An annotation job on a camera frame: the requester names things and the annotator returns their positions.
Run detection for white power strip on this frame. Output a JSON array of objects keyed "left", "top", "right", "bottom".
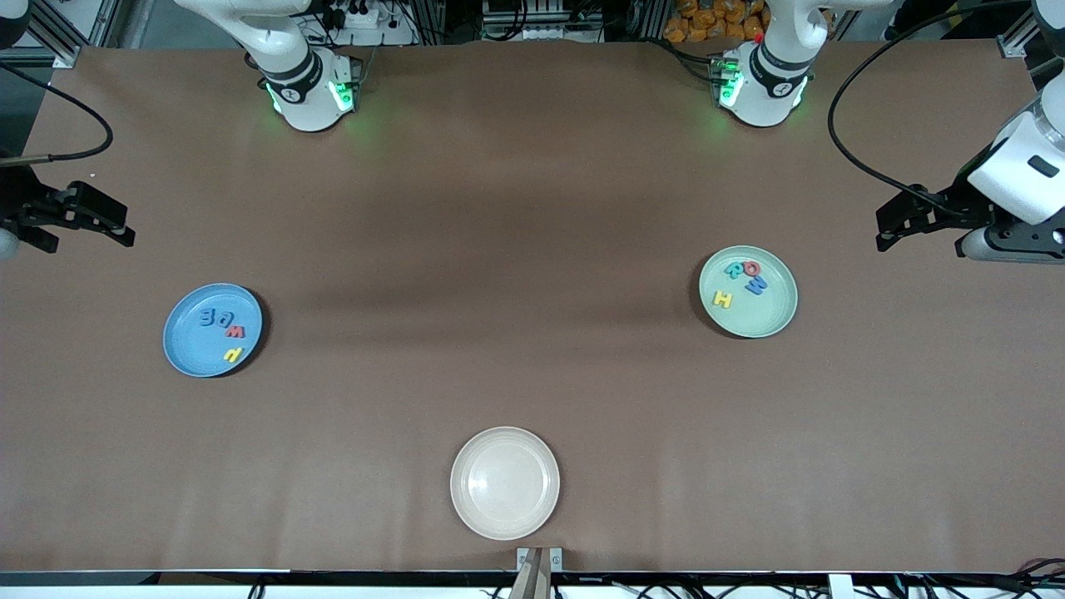
[{"left": 320, "top": 0, "right": 417, "bottom": 47}]

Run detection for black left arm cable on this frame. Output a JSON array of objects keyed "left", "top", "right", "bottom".
[{"left": 827, "top": 0, "right": 1033, "bottom": 219}]

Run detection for aluminium frame profile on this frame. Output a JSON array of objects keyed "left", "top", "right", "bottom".
[
  {"left": 998, "top": 0, "right": 1065, "bottom": 59},
  {"left": 0, "top": 0, "right": 126, "bottom": 67}
]

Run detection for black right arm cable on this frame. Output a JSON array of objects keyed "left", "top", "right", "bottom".
[{"left": 0, "top": 62, "right": 114, "bottom": 163}]

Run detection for green round plate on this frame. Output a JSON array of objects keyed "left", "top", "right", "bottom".
[{"left": 699, "top": 245, "right": 800, "bottom": 339}]

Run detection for orange bag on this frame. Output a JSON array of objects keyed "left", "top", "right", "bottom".
[{"left": 663, "top": 0, "right": 766, "bottom": 44}]

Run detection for black equipment rack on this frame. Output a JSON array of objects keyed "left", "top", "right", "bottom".
[{"left": 481, "top": 0, "right": 607, "bottom": 42}]

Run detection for blue round plate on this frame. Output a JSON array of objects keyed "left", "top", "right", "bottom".
[{"left": 162, "top": 284, "right": 265, "bottom": 380}]

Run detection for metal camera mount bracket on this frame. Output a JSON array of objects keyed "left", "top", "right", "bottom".
[{"left": 509, "top": 547, "right": 563, "bottom": 599}]

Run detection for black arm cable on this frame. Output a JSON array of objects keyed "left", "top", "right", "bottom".
[
  {"left": 827, "top": 0, "right": 1033, "bottom": 219},
  {"left": 0, "top": 62, "right": 114, "bottom": 163}
]

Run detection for beige round plate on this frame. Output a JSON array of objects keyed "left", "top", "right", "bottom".
[{"left": 449, "top": 426, "right": 561, "bottom": 542}]

